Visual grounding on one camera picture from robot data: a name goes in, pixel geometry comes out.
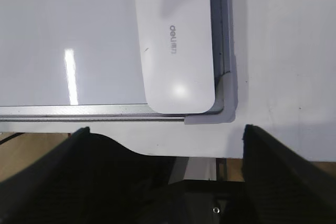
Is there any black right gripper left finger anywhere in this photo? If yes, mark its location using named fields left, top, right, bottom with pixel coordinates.
left=1, top=128, right=189, bottom=223

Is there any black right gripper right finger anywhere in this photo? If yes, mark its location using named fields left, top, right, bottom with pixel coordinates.
left=243, top=125, right=335, bottom=223

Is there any white board eraser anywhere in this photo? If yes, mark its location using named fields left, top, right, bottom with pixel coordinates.
left=135, top=0, right=215, bottom=114

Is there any white board with grey frame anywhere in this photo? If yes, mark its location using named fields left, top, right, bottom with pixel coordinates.
left=1, top=0, right=237, bottom=124

